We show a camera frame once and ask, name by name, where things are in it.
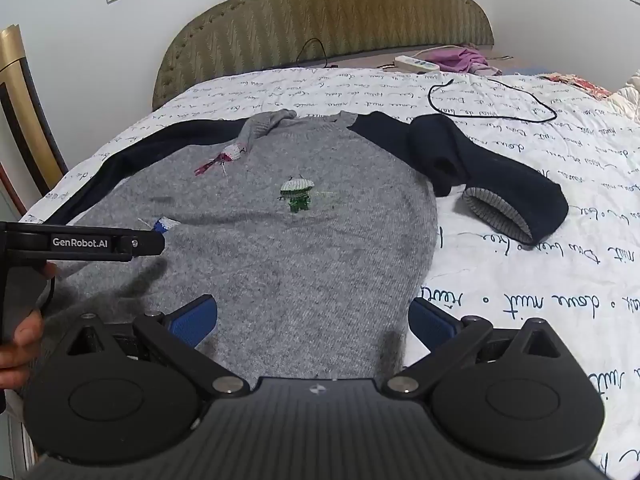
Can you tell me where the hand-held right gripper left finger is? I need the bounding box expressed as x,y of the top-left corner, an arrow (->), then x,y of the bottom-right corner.
62,294 -> 251,402

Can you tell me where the olive padded headboard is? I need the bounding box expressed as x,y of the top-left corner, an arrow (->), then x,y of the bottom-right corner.
151,0 -> 496,111

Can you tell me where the white script-printed bed sheet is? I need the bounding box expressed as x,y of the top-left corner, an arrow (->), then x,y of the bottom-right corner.
20,66 -> 640,480

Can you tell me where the white quilted cloth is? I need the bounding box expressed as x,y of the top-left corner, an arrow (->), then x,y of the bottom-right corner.
612,67 -> 640,126

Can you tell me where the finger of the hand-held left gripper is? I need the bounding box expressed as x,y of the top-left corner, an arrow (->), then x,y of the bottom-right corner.
132,217 -> 173,260

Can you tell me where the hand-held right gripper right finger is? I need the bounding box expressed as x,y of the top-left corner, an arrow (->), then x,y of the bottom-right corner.
382,297 -> 568,401

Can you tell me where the grey sweater with navy sleeves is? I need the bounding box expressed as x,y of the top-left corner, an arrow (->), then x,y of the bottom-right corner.
37,109 -> 570,381

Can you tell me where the gold and black chair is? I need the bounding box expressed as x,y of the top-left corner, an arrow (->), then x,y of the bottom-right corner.
0,24 -> 69,217

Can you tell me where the black cable by headboard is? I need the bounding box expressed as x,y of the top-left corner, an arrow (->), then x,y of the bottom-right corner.
296,37 -> 329,69

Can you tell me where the floral printed cloth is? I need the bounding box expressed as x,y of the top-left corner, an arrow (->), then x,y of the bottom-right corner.
540,72 -> 614,101

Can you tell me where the purple cloth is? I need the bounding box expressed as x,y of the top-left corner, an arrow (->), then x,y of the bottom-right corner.
425,46 -> 502,77

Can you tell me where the long black cable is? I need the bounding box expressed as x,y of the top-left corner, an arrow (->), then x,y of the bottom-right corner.
428,77 -> 558,124

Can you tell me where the person's left hand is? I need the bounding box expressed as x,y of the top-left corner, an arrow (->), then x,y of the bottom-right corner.
0,307 -> 45,392

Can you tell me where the white power strip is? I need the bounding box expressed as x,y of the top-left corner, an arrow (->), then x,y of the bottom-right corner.
394,55 -> 441,74

